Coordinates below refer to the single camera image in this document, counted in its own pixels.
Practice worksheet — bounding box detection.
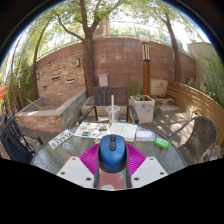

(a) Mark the green rectangular box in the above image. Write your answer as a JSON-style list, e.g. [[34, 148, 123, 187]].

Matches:
[[153, 137, 172, 150]]

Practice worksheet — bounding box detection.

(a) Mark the slim tree trunk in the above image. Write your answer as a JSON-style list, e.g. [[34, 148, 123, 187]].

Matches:
[[153, 9, 184, 84]]

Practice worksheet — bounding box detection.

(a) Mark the wooden garden lamp post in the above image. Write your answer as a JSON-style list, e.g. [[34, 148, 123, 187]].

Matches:
[[139, 34, 153, 96]]

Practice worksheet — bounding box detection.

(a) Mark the raised stone garden bed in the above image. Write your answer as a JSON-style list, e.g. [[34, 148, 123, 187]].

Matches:
[[14, 89, 88, 134]]

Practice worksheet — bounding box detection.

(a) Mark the dark wooden slatted chair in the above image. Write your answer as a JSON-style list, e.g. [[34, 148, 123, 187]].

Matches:
[[78, 86, 140, 125]]

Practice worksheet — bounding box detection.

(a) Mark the curved wooden slat bench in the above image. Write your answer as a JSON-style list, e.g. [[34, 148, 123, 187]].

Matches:
[[165, 79, 224, 148]]

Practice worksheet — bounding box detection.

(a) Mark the black folding chair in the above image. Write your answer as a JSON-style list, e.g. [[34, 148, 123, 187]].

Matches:
[[0, 111, 44, 164]]

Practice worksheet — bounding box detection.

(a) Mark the floral pink mouse pad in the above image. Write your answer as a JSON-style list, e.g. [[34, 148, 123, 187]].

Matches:
[[64, 154, 127, 191]]

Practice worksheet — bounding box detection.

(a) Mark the blue computer mouse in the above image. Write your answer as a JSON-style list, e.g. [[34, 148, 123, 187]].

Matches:
[[98, 134, 128, 174]]

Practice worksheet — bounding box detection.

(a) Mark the large forked tree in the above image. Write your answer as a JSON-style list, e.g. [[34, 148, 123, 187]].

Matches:
[[49, 0, 134, 98]]

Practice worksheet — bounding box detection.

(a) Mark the white license plate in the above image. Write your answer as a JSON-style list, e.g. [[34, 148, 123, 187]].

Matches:
[[47, 129, 74, 150]]

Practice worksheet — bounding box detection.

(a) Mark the clear plastic cup with straw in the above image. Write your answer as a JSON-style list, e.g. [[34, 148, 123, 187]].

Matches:
[[105, 94, 121, 125]]

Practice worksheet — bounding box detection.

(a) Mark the grey utility box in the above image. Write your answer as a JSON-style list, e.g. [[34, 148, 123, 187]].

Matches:
[[97, 73, 109, 88]]

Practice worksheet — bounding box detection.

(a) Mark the concrete planter with plants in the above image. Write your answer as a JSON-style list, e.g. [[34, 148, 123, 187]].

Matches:
[[129, 94, 156, 125]]

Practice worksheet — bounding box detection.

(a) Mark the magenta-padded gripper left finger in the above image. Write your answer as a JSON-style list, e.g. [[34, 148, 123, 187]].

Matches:
[[56, 143, 101, 190]]

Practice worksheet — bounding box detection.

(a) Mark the closed pale blue book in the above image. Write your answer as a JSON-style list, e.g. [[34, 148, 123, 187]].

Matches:
[[134, 129, 156, 143]]

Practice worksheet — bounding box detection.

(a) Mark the brown wicker chair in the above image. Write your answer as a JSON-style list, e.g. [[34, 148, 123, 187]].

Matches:
[[167, 115, 218, 161]]

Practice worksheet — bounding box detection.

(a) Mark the colourful picture sheet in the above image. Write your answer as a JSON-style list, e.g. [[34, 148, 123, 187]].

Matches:
[[73, 121, 111, 139]]

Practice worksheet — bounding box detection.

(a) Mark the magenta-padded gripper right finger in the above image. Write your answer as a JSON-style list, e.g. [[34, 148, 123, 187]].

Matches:
[[124, 143, 169, 189]]

